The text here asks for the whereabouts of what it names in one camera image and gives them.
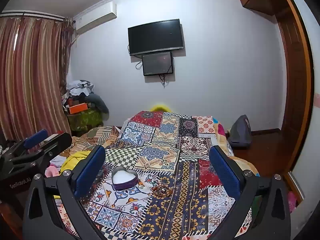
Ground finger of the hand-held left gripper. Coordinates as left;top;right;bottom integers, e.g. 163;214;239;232
10;129;48;155
11;132;73;172

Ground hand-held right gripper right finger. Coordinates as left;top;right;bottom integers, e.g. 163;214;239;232
209;145;292;240

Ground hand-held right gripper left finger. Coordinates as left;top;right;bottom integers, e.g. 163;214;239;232
22;145;106;240

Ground purple heart-shaped tin box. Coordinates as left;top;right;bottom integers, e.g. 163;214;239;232
111;169;138;190

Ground red string bead bracelet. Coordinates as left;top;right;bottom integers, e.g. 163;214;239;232
152;182;173;197

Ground yellow cloth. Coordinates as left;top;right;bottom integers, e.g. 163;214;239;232
60;151;91;173

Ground pink cloth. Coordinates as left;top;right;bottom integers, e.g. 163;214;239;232
45;164;61;178

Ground orange box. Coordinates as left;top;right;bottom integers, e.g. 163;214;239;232
69;103;88;114

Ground grey bag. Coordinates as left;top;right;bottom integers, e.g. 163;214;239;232
229;115;253;148

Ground pile of clothes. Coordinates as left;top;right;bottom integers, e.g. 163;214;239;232
61;80;95;109

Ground patchwork printed blanket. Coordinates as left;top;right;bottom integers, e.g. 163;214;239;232
56;110;253;240

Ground grey pillow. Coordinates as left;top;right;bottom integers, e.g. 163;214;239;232
89;94;109;113

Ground striped red curtain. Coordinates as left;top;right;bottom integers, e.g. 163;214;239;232
0;15;73;143

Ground pink slippers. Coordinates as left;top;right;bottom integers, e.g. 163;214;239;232
287;191;298;213

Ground yellow round object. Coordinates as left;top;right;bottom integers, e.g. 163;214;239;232
150;103;172;112

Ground white air conditioner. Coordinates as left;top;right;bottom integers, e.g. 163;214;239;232
74;2;117;34

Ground black monitor cables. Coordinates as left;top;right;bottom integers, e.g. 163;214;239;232
135;59;172;88

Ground small black wall monitor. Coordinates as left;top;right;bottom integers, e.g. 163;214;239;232
142;51;174;76

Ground black wall television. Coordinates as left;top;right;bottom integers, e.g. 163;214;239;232
128;19;185;55

